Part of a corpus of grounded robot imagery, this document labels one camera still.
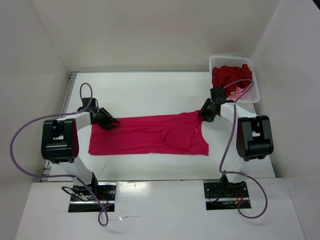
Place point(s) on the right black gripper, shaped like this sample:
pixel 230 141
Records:
pixel 207 117

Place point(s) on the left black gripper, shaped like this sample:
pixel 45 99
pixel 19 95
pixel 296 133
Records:
pixel 109 119

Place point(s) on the magenta t shirt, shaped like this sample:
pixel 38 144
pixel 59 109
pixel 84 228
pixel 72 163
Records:
pixel 177 134

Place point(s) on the dark red t shirt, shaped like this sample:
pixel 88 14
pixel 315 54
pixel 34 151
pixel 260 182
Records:
pixel 231 77

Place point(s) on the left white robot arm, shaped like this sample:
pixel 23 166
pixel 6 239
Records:
pixel 60 144

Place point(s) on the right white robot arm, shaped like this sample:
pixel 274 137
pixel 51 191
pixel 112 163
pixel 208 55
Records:
pixel 252 133

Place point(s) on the light pink t shirt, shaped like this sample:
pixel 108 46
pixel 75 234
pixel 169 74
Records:
pixel 239 92

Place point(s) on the white plastic basket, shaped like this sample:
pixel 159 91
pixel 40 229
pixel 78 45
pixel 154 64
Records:
pixel 253 94

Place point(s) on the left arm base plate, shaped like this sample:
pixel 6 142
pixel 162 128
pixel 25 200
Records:
pixel 81 203

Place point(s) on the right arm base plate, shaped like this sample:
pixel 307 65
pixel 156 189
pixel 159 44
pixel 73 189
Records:
pixel 217 199

